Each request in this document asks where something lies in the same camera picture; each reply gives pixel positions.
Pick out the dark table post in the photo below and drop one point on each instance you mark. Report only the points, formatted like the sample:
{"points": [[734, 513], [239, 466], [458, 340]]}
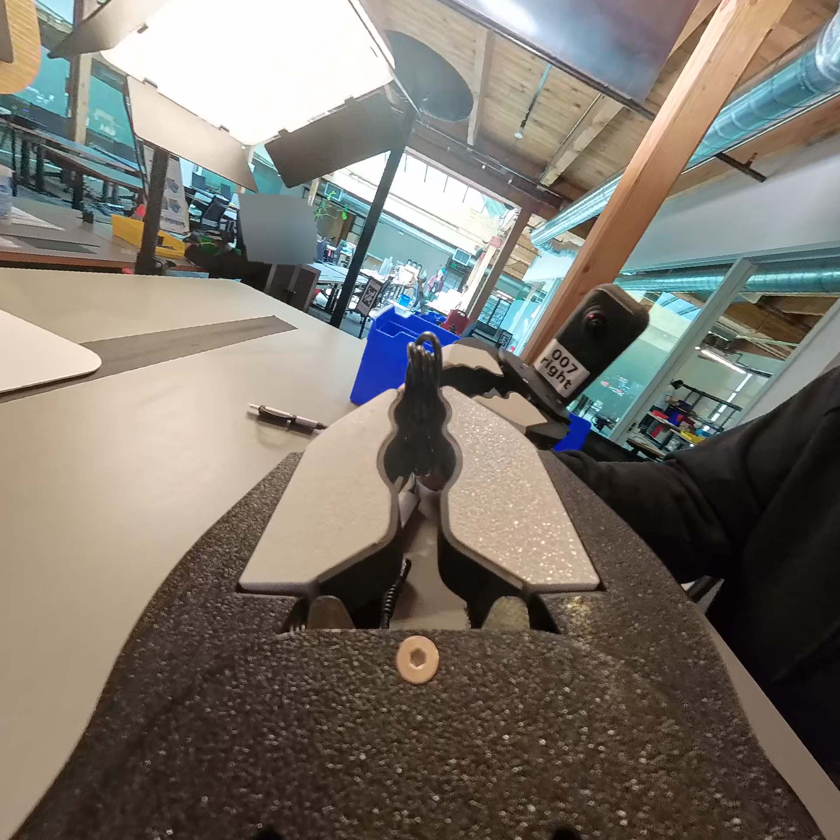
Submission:
{"points": [[152, 216]]}

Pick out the black light stand pole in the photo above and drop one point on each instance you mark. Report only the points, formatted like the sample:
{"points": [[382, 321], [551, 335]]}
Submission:
{"points": [[374, 223]]}

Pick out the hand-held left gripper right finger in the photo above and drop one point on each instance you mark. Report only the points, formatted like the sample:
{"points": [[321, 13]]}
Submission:
{"points": [[518, 518]]}

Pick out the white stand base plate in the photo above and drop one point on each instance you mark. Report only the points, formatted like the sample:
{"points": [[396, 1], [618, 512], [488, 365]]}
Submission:
{"points": [[39, 354]]}

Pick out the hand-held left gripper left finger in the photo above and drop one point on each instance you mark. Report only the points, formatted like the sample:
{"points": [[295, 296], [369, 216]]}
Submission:
{"points": [[328, 512]]}

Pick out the yellow plastic bin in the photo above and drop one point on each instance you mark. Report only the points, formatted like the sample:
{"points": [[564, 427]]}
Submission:
{"points": [[128, 229]]}

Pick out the blue plastic bin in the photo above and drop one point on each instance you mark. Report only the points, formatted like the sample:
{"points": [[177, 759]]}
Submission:
{"points": [[380, 367]]}

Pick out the printed marker board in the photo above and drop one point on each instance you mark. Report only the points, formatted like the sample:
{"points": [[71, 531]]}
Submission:
{"points": [[372, 296]]}

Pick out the dark hanging ceiling panel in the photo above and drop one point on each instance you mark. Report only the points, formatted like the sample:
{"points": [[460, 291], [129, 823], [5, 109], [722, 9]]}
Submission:
{"points": [[590, 39]]}

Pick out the printed poster sheet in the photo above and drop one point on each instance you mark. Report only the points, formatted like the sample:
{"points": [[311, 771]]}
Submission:
{"points": [[176, 197]]}

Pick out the silver spiral air duct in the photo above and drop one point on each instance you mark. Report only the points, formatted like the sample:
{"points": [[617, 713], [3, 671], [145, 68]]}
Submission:
{"points": [[774, 98]]}

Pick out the wooden support post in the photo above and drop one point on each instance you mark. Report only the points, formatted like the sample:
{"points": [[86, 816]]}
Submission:
{"points": [[656, 164]]}

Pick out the person's right forearm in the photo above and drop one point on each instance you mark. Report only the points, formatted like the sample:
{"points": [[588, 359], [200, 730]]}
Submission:
{"points": [[689, 499]]}

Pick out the black round lamp hood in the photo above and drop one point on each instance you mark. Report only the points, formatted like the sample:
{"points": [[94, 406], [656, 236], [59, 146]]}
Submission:
{"points": [[433, 79]]}

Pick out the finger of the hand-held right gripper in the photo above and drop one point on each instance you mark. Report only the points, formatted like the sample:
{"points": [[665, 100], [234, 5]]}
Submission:
{"points": [[469, 358], [515, 410]]}

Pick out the studio light panel with flaps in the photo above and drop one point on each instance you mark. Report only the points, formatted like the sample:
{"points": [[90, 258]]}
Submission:
{"points": [[249, 59]]}

